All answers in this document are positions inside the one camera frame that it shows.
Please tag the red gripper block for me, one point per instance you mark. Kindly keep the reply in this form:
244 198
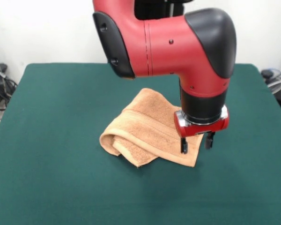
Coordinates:
201 130

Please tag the tan terry towel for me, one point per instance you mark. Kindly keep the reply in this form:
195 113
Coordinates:
135 140

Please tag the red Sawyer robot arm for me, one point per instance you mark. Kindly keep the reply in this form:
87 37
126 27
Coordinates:
166 47

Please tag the dark green table cloth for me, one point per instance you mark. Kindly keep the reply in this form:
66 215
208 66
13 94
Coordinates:
61 164

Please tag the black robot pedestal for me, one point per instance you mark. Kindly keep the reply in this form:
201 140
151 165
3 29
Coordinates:
154 9

